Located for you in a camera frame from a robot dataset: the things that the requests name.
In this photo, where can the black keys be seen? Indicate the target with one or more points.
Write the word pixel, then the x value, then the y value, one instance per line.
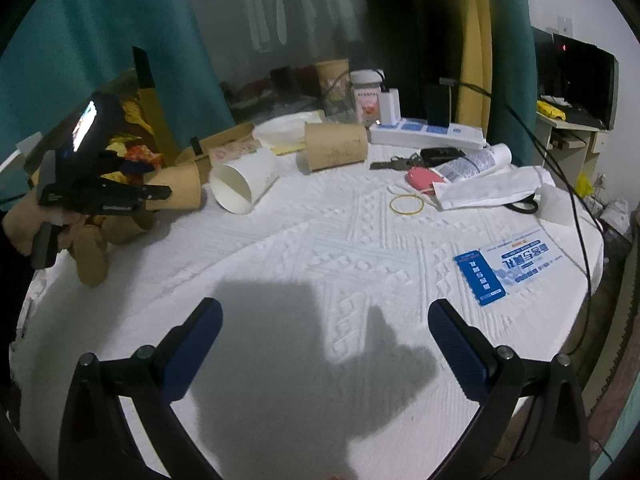
pixel 397 163

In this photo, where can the white power strip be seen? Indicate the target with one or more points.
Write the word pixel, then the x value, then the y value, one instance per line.
pixel 415 133

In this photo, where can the floral cup lying front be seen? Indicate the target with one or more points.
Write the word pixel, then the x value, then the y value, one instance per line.
pixel 89 251

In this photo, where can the kraft cup lying right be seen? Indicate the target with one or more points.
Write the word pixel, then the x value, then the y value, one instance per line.
pixel 330 145

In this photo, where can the white-lidded jar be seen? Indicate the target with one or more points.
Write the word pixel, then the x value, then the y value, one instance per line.
pixel 366 86

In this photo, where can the upright kraft cup background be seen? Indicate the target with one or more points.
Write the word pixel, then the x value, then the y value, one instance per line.
pixel 333 77

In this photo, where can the black monitor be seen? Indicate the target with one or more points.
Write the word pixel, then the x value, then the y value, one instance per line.
pixel 578 78

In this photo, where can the floral cup lying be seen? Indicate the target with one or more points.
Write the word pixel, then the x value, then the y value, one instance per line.
pixel 89 251
pixel 121 230

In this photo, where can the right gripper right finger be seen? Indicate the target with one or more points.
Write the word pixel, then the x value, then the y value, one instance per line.
pixel 554 441

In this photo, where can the yellow rubber band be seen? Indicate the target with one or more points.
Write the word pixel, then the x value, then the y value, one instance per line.
pixel 407 204

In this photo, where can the cracker box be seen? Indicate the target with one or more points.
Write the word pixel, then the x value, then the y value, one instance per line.
pixel 142 141

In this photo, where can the white tube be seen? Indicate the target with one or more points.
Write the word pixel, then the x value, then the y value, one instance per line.
pixel 474 165

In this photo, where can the person's left hand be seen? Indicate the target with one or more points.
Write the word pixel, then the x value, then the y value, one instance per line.
pixel 22 222

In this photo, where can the white paper cup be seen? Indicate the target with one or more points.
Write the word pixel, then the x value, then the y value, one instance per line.
pixel 238 184

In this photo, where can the blue white packet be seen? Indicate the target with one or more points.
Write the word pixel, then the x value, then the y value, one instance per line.
pixel 498 269

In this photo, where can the pink small object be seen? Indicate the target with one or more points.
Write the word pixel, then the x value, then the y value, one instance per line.
pixel 422 180

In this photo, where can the floral cup lying back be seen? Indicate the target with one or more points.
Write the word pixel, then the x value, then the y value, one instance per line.
pixel 121 230

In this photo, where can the plain kraft paper cup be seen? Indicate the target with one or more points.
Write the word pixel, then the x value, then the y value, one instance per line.
pixel 184 182

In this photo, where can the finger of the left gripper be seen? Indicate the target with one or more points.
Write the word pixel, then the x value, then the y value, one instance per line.
pixel 102 209
pixel 126 191

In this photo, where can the small cardboard box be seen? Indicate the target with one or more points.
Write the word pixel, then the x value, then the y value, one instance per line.
pixel 221 147

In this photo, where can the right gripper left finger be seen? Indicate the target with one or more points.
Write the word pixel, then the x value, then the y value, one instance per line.
pixel 95 439

